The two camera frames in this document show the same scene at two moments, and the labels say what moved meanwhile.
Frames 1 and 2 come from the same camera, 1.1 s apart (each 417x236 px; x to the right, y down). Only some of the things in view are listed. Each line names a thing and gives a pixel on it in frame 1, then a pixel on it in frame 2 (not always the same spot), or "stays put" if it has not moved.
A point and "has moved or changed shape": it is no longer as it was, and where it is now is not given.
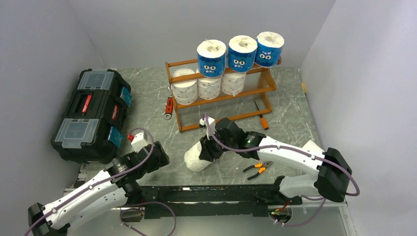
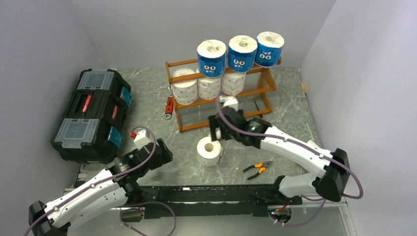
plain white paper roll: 192,159 has moved or changed shape
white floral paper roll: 209,88 stays put
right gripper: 208,152 -> 213,119
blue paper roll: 242,52 stays put
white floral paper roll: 185,92 stays put
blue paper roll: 269,48 stays put
